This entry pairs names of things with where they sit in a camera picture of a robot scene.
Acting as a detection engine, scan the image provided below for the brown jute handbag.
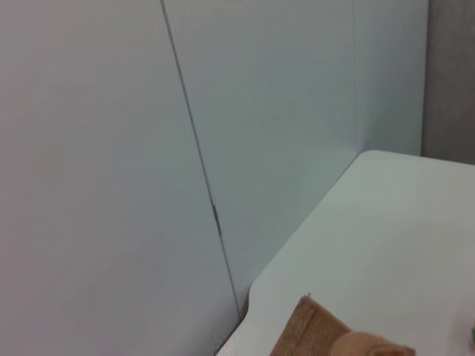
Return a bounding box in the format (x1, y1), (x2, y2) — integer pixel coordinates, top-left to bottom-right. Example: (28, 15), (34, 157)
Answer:
(269, 292), (417, 356)

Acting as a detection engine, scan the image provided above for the brown wall seam clip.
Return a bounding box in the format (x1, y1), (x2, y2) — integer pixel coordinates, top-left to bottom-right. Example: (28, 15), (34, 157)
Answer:
(211, 201), (223, 237)

